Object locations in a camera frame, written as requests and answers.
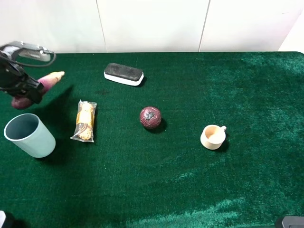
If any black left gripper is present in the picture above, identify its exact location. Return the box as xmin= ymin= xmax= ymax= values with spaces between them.
xmin=0 ymin=56 xmax=44 ymax=104

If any purple eggplant toy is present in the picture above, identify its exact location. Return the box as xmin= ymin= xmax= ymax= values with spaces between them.
xmin=11 ymin=71 xmax=65 ymax=110

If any light blue plastic cup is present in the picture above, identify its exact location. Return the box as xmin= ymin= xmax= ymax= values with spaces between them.
xmin=4 ymin=114 xmax=56 ymax=158

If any wrapped biscuit packet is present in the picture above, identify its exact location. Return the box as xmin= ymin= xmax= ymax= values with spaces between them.
xmin=70 ymin=100 xmax=97 ymax=143

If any black white board eraser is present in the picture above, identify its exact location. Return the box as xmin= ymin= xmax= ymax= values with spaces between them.
xmin=104 ymin=63 xmax=144 ymax=86

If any dark red ball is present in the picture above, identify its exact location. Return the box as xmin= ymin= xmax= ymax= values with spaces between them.
xmin=139 ymin=106 xmax=162 ymax=129

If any green felt table cloth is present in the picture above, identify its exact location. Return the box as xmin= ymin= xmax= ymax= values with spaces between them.
xmin=0 ymin=52 xmax=304 ymax=228

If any cream wooden cup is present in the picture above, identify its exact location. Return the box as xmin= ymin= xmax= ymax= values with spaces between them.
xmin=200 ymin=125 xmax=227 ymax=150

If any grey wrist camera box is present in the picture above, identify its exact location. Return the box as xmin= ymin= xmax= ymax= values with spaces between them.
xmin=13 ymin=41 xmax=51 ymax=62

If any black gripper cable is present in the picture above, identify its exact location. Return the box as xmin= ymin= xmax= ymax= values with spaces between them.
xmin=0 ymin=46 xmax=57 ymax=68

